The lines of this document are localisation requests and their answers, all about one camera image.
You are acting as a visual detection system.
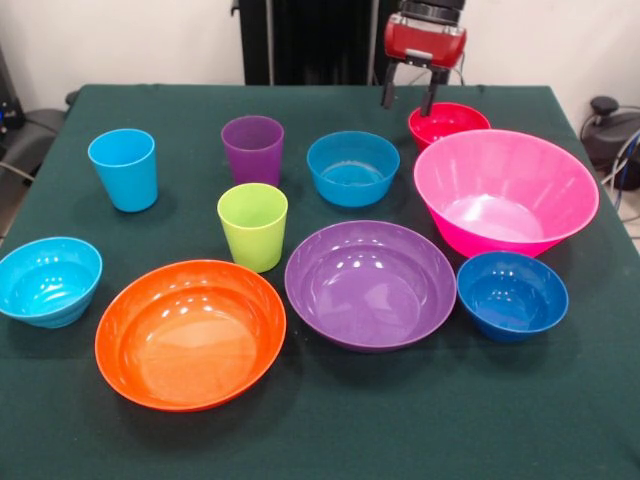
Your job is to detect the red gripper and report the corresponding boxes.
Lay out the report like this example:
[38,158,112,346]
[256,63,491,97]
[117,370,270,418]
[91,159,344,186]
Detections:
[380,13,469,118]

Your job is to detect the red small bowl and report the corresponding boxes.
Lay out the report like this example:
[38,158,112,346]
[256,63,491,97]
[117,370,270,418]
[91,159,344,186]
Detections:
[407,101,492,153]

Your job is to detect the blue straight-sided bowl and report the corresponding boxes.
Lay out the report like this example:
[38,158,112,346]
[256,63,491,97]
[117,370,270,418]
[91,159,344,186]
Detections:
[306,130,401,209]

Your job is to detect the large pink bowl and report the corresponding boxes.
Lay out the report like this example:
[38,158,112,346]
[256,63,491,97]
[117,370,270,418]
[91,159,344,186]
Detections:
[412,128,601,260]

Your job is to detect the purple plastic cup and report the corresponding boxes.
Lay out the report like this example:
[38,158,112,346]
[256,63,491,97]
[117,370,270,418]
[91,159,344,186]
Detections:
[220,115,286,189]

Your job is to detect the wide purple bowl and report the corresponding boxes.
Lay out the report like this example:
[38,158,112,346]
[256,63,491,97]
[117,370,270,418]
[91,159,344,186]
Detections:
[283,219,458,354]

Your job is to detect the lime green plastic cup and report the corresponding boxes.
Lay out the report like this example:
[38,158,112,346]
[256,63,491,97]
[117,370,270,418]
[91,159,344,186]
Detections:
[216,182,290,274]

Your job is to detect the dark blue small bowl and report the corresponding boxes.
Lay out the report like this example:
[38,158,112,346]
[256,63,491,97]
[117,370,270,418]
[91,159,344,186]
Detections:
[456,250,570,344]

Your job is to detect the light blue plastic cup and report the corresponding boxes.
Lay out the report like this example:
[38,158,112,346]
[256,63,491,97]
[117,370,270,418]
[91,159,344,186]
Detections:
[87,128,159,214]

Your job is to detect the wide orange bowl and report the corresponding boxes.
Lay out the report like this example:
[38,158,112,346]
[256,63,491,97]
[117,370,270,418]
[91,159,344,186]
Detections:
[94,258,288,413]

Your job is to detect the dark green tablecloth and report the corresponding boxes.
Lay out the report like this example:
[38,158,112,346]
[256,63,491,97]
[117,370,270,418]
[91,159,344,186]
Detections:
[0,83,640,480]

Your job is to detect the black equipment box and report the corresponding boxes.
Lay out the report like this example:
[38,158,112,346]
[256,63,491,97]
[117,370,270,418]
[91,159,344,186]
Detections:
[0,47,26,136]

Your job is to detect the light blue small bowl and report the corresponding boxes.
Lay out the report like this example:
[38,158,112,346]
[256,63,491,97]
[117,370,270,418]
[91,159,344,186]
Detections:
[0,236,104,330]

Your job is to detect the black cable with plug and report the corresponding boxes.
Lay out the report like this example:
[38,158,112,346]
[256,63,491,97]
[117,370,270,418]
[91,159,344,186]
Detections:
[447,52,469,86]

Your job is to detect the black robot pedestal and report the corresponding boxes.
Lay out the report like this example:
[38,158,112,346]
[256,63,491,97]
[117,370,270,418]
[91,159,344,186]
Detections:
[230,0,407,86]

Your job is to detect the blue and white cables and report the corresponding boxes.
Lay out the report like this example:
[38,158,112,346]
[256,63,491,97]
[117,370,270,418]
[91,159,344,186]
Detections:
[599,127,640,211]

